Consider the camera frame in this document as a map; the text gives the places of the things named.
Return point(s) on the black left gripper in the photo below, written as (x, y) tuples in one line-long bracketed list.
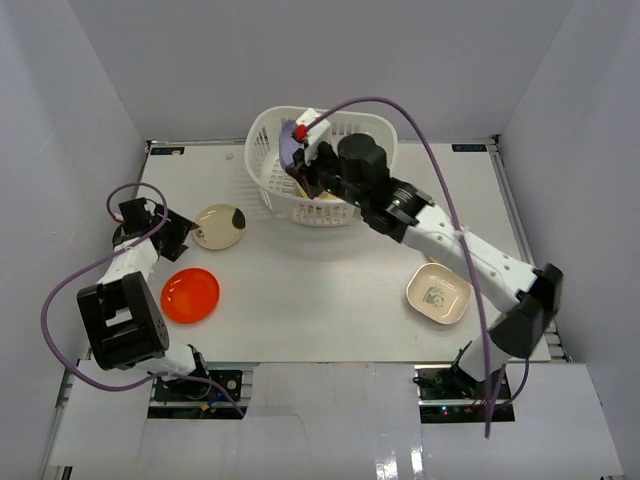
[(173, 233)]

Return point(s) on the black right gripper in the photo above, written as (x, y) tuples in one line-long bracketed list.
[(305, 175)]

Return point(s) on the purple square panda plate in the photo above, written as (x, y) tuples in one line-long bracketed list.
[(291, 152)]

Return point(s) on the beige round plate black spot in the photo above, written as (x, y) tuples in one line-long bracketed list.
[(220, 226)]

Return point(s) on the cream square panda plate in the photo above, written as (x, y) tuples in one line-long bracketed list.
[(438, 293)]

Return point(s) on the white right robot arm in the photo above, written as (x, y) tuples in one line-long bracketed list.
[(527, 297)]

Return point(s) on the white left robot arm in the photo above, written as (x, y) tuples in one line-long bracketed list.
[(123, 322)]

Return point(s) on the white plastic dish bin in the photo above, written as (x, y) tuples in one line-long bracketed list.
[(277, 189)]

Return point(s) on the orange round plate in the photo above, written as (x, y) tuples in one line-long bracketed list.
[(190, 296)]

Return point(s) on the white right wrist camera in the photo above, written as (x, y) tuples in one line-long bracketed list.
[(310, 130)]

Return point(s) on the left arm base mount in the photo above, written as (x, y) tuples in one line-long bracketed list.
[(188, 400)]

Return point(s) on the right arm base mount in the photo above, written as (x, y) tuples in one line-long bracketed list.
[(447, 395)]

